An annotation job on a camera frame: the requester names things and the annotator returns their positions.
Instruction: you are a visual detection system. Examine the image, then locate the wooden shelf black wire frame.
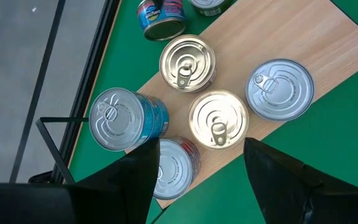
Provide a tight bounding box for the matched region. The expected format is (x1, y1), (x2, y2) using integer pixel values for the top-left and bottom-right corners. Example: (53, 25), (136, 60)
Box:
(35, 0), (358, 210)

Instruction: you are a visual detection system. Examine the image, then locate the teal tuna can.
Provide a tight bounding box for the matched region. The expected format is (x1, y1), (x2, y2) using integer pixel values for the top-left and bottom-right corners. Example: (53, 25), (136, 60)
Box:
(141, 93), (163, 146)
(88, 87), (157, 152)
(154, 99), (170, 139)

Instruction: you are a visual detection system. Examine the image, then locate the green tuna can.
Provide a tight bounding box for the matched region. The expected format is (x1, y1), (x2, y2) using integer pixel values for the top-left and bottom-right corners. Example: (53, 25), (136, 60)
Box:
(188, 0), (232, 17)
(246, 58), (316, 122)

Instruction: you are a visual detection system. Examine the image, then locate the black clamp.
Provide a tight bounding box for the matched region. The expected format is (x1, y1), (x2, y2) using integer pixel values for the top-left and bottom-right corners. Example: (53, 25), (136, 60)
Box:
(28, 170), (55, 185)

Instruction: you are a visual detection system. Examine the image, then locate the black table frame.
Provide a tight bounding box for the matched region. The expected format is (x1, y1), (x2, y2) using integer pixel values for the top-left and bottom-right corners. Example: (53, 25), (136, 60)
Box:
(28, 0), (122, 184)

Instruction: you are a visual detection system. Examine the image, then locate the blue tuna can gold lid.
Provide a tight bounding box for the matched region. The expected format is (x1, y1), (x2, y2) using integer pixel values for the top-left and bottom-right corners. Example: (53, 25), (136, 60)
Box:
(159, 34), (217, 93)
(188, 89), (250, 151)
(137, 0), (186, 42)

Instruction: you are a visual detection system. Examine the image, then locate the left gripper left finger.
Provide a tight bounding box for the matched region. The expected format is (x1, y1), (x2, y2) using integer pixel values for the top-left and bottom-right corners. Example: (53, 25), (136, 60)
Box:
(73, 138), (162, 224)

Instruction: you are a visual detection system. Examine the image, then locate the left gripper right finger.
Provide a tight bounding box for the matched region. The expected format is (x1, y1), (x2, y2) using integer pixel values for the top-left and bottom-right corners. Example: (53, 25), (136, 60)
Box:
(243, 138), (358, 224)

